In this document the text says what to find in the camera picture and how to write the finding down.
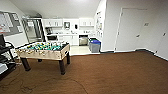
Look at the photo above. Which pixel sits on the stainless steel dishwasher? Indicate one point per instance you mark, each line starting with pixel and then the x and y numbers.
pixel 83 40

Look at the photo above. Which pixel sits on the green-lid waste bin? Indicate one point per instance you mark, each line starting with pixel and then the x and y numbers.
pixel 91 39

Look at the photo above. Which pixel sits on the grey bin blue lid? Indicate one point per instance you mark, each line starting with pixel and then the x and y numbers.
pixel 95 46

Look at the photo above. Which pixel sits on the white two-door base cabinet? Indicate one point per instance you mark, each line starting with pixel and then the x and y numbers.
pixel 70 40

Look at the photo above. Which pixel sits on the foosball table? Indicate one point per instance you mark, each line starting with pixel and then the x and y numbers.
pixel 45 53

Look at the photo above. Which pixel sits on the white room door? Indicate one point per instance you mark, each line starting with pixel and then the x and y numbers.
pixel 130 30

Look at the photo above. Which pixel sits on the stainless steel refrigerator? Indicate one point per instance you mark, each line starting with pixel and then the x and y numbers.
pixel 33 30

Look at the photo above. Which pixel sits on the white wall cabinet three doors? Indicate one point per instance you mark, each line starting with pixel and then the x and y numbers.
pixel 86 22

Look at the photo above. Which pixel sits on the large printed wall poster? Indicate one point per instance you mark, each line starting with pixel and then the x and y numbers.
pixel 99 24

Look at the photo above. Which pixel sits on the white wall cabinet wide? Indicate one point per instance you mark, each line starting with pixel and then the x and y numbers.
pixel 52 22

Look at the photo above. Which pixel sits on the grey wall bulletin board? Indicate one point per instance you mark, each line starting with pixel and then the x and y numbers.
pixel 10 22

